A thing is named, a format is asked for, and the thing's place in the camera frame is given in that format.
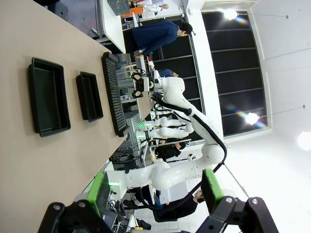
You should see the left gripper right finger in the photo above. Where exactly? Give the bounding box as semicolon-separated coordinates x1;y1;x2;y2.
196;168;280;233

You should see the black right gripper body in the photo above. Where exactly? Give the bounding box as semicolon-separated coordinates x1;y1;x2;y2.
136;77;150;93

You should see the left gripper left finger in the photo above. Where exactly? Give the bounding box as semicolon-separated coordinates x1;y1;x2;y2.
37;171;115;233

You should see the black plastic ESD tray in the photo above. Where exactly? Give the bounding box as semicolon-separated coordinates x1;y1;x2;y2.
28;57;71;138
76;71;104;123

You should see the black slotted board rack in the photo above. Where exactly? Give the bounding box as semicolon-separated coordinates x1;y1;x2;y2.
101;51;131;138

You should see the person in blue top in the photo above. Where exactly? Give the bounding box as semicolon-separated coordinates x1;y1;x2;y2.
159;69;180;78

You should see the seated person in black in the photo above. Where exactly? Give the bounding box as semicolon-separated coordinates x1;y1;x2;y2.
122;189;207;223

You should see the person in black cap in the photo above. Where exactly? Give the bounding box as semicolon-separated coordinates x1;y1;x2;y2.
122;19;195;58

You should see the white side table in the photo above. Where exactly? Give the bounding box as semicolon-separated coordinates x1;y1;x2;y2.
101;0;127;54

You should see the person in black clothes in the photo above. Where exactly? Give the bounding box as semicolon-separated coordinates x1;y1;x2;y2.
155;142;187;163

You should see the person in white top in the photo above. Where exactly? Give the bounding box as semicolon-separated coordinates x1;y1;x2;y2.
142;3;170;13

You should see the grey mesh basket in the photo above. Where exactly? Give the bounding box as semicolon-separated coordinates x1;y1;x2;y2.
106;0;131;17

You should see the round ceiling lamp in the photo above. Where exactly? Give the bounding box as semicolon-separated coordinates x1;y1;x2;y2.
244;112;259;126
297;131;311;151
223;8;238;20

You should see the large dark window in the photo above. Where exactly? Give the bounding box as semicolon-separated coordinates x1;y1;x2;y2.
201;11;273;138

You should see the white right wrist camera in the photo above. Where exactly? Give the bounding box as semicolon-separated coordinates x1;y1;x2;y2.
143;70;163;92

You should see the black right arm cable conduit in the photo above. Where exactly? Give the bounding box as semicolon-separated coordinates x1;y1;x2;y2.
137;93;228;212

